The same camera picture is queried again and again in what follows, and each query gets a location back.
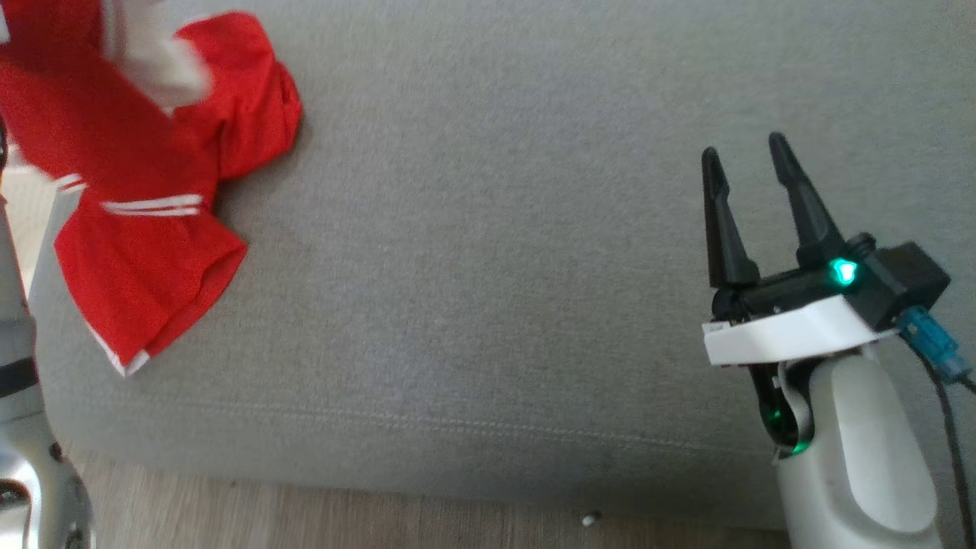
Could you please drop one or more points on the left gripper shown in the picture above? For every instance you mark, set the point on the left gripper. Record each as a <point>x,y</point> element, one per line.
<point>156,61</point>

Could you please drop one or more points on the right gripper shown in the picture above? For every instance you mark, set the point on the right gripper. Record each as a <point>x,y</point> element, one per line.
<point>785,332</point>

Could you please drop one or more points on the red basketball jersey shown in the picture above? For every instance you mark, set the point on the red basketball jersey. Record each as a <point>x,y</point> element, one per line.
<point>137,152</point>

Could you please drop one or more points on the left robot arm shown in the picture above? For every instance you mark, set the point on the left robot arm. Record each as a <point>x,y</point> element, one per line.
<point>23,427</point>

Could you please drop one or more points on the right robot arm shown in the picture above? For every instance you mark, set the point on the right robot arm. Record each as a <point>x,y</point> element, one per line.
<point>862,457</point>

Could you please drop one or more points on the grey sofa cushion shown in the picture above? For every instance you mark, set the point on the grey sofa cushion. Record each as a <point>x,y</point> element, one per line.
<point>488,229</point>

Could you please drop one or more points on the small white paper scrap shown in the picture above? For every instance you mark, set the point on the small white paper scrap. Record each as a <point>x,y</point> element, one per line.
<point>589,520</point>

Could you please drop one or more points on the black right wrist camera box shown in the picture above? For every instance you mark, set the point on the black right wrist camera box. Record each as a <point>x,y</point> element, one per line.
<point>907,278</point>

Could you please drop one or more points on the blue right camera connector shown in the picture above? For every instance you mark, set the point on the blue right camera connector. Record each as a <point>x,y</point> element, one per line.
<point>930,339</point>

